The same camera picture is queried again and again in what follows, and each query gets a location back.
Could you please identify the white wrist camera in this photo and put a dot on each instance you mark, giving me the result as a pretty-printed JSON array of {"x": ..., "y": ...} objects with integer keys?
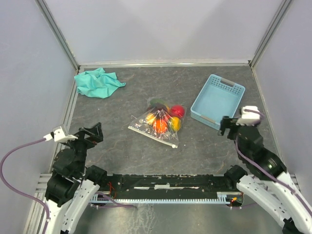
[
  {"x": 250, "y": 116},
  {"x": 60, "y": 135}
]

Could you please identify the teal crumpled cloth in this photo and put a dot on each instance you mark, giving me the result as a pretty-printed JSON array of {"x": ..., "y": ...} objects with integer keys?
[{"x": 97, "y": 83}]

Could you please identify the light blue cable duct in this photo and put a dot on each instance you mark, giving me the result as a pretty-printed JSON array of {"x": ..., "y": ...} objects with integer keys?
[{"x": 221, "y": 199}]

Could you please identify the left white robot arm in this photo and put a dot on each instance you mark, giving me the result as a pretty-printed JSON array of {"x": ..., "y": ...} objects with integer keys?
[{"x": 72, "y": 185}]

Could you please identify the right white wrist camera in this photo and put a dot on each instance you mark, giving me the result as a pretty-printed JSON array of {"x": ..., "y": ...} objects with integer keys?
[{"x": 250, "y": 116}]

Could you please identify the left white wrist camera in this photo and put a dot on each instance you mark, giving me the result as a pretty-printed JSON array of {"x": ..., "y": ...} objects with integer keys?
[{"x": 60, "y": 135}]

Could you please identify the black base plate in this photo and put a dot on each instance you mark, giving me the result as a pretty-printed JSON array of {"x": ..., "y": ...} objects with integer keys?
[{"x": 168, "y": 186}]

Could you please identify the clear dotted zip bag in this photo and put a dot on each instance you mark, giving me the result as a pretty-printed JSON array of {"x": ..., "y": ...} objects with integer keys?
[{"x": 140, "y": 126}]

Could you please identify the aluminium frame rail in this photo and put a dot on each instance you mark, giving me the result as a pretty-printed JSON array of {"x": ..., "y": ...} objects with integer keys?
[{"x": 42, "y": 183}]

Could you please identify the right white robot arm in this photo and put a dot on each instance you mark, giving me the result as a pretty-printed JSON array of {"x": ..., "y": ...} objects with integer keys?
[{"x": 281, "y": 198}]

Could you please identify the red strawberry pear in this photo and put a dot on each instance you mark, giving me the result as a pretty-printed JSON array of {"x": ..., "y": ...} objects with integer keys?
[{"x": 164, "y": 116}]

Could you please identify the orange tangerine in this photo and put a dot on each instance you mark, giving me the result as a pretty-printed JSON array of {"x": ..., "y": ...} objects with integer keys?
[{"x": 160, "y": 126}]

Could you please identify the green orange mango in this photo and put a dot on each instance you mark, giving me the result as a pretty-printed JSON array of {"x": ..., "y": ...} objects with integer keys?
[{"x": 157, "y": 102}]

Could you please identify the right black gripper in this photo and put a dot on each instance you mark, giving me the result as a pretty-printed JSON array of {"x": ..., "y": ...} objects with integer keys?
[{"x": 227, "y": 122}]

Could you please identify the light blue plastic basket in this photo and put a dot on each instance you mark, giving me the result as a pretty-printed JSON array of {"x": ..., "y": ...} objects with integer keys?
[{"x": 218, "y": 97}]

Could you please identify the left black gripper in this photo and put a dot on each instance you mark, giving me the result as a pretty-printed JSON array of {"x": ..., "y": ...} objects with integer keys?
[{"x": 95, "y": 131}]

